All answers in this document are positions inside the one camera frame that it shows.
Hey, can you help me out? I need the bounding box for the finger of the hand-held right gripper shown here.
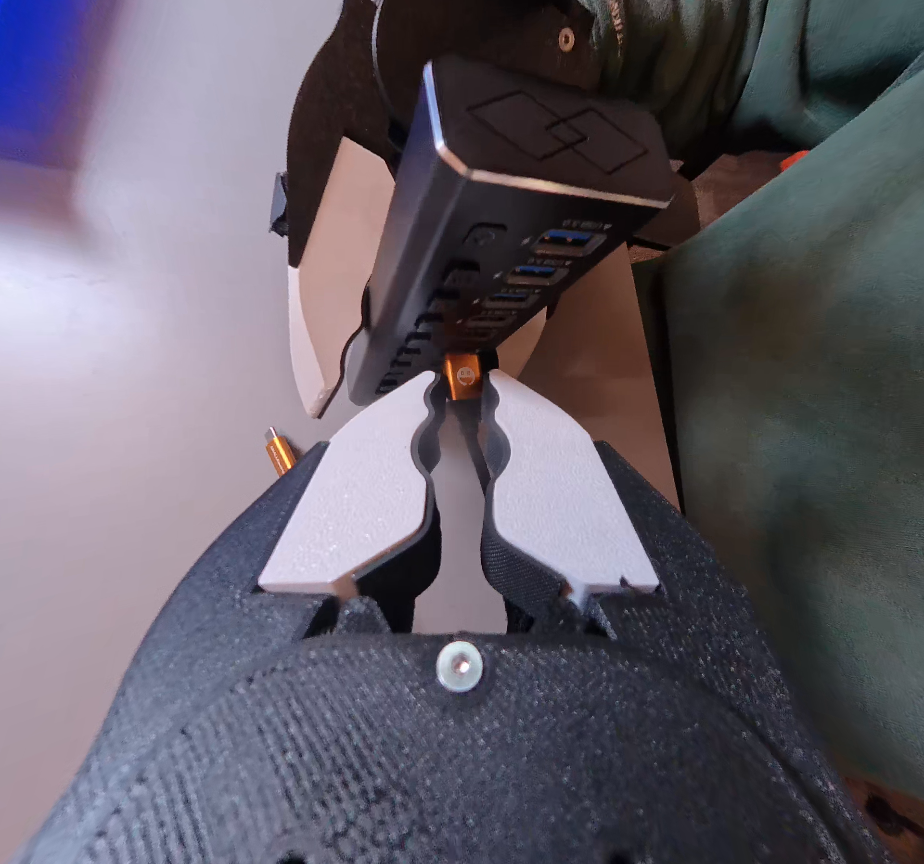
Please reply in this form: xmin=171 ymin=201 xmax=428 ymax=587
xmin=287 ymin=138 xmax=404 ymax=422
xmin=495 ymin=297 xmax=553 ymax=377

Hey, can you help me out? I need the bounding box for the orange plug braided usb cable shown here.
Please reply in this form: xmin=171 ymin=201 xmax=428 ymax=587
xmin=261 ymin=353 xmax=499 ymax=493

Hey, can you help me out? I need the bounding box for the black multi-port usb hub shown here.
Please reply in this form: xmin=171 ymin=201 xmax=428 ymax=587
xmin=345 ymin=54 xmax=681 ymax=408

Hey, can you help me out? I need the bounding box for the blue plastic bin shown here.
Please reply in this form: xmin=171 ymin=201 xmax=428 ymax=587
xmin=0 ymin=0 xmax=127 ymax=168

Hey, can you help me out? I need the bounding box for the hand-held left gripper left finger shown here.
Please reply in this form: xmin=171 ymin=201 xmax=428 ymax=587
xmin=258 ymin=371 xmax=443 ymax=598

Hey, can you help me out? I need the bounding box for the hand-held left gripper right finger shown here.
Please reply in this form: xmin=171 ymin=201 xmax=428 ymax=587
xmin=480 ymin=371 xmax=660 ymax=605

